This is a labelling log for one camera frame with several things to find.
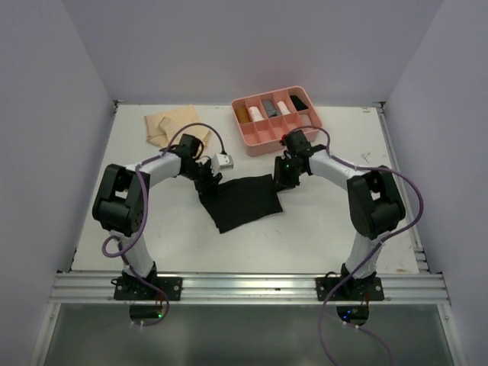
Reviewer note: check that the aluminium table frame rail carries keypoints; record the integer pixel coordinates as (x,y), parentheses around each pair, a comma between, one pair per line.
(274,260)

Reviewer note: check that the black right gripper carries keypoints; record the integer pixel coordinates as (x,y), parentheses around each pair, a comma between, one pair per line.
(280,181)

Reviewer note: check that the black rolled underwear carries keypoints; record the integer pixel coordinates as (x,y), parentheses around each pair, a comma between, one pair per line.
(298,103)

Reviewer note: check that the pink underwear cream waistband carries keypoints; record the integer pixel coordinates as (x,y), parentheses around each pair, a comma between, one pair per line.
(306,121)

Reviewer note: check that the black underwear orange trim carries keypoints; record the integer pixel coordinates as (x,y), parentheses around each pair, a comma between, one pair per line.
(238,201)

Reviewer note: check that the beige underwear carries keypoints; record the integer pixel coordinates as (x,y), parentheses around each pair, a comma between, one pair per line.
(162,127)

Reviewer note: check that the brown rolled underwear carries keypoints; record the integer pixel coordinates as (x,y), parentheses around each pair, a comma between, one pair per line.
(242,116)

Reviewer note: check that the right wrist camera red cap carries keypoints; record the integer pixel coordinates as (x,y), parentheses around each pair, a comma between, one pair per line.
(283,139)

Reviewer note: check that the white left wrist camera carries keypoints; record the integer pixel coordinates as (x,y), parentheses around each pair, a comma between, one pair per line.
(220,162)

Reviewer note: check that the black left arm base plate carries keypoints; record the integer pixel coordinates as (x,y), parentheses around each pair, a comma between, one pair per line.
(127,287)

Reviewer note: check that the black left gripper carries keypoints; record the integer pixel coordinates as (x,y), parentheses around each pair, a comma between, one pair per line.
(211,179)

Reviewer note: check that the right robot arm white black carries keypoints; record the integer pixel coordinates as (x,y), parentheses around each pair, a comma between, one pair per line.
(374,202)

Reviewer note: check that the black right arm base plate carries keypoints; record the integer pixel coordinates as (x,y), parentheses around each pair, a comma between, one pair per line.
(365,289)

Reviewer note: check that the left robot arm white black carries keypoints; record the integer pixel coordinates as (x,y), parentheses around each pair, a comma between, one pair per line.
(122,202)

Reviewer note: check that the pink divided organizer tray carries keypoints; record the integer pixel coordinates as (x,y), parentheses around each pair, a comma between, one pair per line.
(264,136)

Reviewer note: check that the grey rolled underwear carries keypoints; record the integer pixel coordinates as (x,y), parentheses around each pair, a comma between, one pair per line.
(270,109)

